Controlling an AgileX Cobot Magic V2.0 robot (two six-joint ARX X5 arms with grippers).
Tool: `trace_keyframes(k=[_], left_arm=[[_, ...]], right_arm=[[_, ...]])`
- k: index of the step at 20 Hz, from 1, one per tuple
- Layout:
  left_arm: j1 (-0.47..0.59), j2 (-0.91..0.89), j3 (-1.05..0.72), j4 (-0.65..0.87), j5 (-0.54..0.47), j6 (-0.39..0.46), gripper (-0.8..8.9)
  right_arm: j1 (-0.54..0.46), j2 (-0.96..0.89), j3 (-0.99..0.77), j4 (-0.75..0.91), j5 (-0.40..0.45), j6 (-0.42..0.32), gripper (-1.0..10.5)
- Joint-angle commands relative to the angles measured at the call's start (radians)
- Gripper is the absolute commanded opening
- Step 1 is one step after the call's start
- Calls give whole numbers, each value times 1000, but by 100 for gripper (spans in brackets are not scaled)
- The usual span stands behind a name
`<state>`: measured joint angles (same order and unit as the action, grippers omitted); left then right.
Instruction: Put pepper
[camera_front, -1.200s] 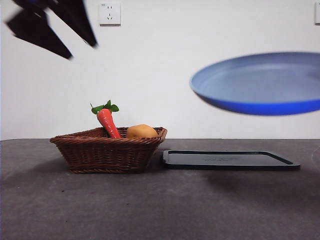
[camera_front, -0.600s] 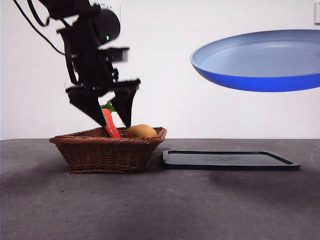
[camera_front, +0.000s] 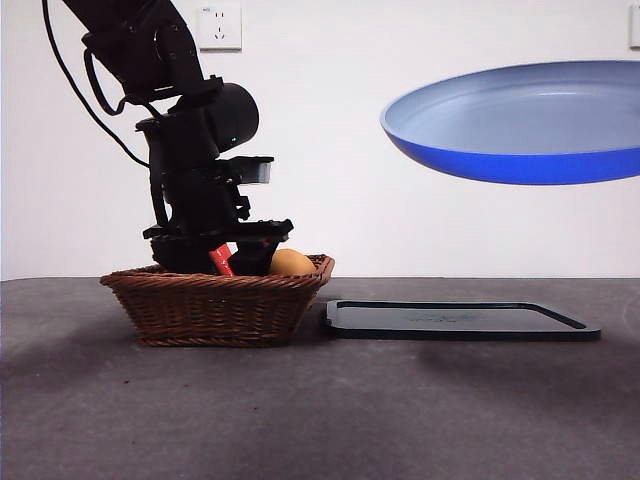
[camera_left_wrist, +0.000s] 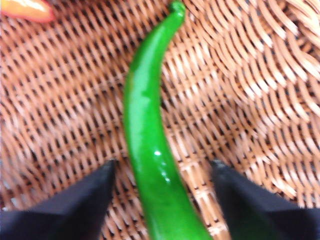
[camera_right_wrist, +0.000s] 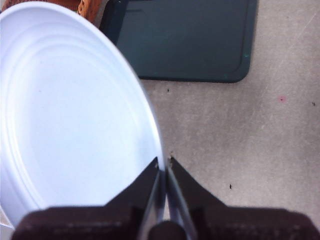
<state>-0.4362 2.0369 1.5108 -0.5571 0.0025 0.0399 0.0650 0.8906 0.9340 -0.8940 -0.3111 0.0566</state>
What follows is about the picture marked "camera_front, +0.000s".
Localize blue round plate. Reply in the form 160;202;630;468
379;59;640;187

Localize orange carrot with green leaves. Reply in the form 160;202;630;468
208;243;237;276

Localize tan potato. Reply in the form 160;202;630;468
268;248;318;276

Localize brown wicker basket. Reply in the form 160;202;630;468
99;253;336;349

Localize black rectangular tray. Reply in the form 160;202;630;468
319;299;603;343

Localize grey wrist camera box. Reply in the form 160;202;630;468
232;155;276;186

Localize short looped black cable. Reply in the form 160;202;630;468
82;45;132;117

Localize long black arm cable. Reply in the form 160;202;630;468
41;0;152;169

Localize white wall power socket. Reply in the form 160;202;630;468
195;5;243;53

